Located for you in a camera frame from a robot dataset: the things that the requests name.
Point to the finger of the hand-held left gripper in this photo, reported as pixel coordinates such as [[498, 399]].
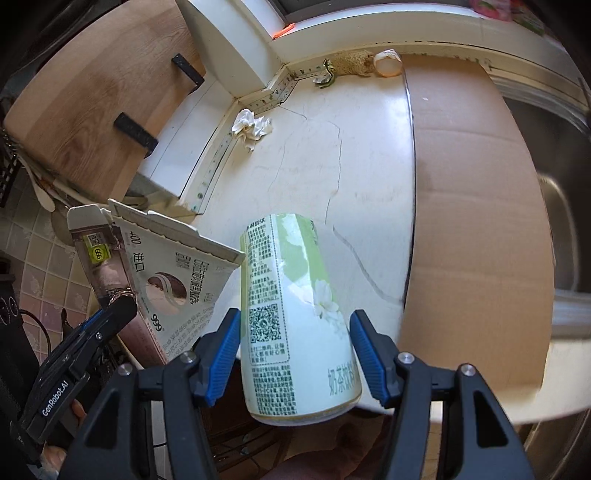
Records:
[[122, 311], [98, 321]]

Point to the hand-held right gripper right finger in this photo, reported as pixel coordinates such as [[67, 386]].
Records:
[[369, 355]]

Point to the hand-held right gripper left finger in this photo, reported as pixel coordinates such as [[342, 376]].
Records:
[[221, 355]]

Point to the grey carton box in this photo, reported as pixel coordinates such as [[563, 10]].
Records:
[[184, 267]]

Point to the green label plastic bottle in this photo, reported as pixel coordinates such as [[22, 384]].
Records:
[[295, 323]]

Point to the person's left hand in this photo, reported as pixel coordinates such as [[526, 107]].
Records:
[[53, 457]]

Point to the black appliance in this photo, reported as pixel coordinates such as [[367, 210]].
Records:
[[9, 314]]

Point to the white plastic spoon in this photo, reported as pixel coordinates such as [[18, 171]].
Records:
[[44, 196]]

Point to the black cutting board rack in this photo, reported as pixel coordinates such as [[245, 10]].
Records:
[[138, 134]]

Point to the brown cardboard sheet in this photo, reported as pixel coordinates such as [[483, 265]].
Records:
[[475, 207]]

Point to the wooden cutting board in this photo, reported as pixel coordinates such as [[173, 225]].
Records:
[[92, 92]]

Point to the white crumpled tissue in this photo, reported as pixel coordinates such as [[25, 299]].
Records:
[[249, 127]]

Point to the stainless steel sink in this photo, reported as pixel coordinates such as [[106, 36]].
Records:
[[568, 217]]

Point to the green printed wrapper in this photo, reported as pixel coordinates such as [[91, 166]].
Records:
[[325, 76]]

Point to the beige loofah scrub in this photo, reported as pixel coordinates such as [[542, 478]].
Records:
[[351, 63]]

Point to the white paper cake cup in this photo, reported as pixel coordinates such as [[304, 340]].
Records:
[[379, 56]]

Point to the orange tape piece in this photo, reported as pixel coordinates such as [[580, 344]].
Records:
[[284, 30]]

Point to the black wall rack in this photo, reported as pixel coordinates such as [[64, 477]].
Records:
[[9, 166]]

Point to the dark window frame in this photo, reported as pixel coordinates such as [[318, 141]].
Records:
[[295, 9]]

